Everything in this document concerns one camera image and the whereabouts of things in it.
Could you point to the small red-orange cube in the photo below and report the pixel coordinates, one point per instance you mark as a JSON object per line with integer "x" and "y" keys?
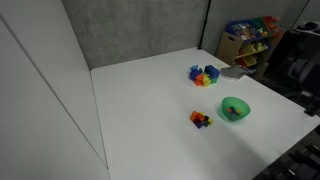
{"x": 199, "y": 117}

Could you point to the black office chair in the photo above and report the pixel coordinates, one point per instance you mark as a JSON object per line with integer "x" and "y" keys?
{"x": 296, "y": 63}

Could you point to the green plastic bowl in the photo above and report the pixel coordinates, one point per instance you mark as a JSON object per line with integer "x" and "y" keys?
{"x": 241, "y": 106}

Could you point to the small purple cube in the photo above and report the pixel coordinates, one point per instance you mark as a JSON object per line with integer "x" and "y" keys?
{"x": 198, "y": 124}

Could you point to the brown cardboard box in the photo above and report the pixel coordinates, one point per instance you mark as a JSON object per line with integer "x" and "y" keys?
{"x": 228, "y": 47}

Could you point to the large yellow block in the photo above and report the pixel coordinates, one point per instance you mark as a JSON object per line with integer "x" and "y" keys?
{"x": 206, "y": 80}

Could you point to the black equipment frame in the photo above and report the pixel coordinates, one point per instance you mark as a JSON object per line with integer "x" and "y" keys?
{"x": 296, "y": 160}

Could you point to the black vertical pole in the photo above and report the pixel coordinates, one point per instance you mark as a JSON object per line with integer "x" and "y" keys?
{"x": 204, "y": 25}

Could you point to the orange block in bowl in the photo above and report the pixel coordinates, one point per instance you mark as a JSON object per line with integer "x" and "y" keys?
{"x": 229, "y": 110}

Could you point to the colourful toy bin shelf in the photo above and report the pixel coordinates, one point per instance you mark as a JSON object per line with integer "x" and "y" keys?
{"x": 255, "y": 33}

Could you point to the large blue block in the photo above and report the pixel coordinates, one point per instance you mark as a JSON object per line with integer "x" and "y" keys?
{"x": 212, "y": 71}

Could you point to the large orange block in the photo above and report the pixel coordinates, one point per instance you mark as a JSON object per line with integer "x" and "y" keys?
{"x": 199, "y": 80}

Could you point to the small yellow cube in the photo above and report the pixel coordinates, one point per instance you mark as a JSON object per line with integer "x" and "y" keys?
{"x": 210, "y": 122}

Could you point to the large green block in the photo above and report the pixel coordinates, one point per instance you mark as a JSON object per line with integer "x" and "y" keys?
{"x": 214, "y": 80}

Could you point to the gray flat pad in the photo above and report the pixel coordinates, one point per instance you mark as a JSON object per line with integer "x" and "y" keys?
{"x": 234, "y": 71}

